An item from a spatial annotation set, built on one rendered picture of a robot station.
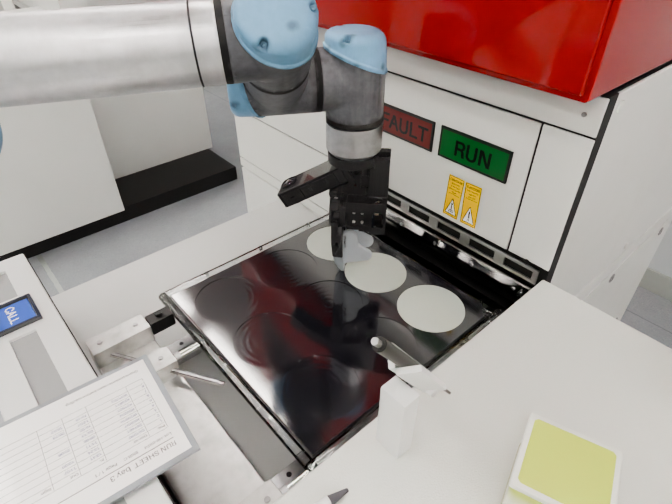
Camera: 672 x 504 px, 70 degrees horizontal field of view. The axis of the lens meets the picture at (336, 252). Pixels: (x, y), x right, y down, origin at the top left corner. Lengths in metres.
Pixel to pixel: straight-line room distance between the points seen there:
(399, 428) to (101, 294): 0.64
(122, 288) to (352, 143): 0.52
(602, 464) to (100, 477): 0.44
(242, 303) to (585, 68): 0.53
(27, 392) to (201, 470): 0.21
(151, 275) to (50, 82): 0.53
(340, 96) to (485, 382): 0.37
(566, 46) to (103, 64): 0.44
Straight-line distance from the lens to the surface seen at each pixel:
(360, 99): 0.61
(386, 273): 0.79
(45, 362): 0.67
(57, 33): 0.49
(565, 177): 0.66
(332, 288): 0.76
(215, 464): 0.61
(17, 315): 0.74
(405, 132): 0.79
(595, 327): 0.69
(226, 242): 1.01
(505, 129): 0.68
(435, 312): 0.73
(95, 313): 0.92
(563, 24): 0.57
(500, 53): 0.61
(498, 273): 0.76
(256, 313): 0.72
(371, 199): 0.68
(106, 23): 0.49
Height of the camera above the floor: 1.41
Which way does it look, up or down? 38 degrees down
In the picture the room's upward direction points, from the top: straight up
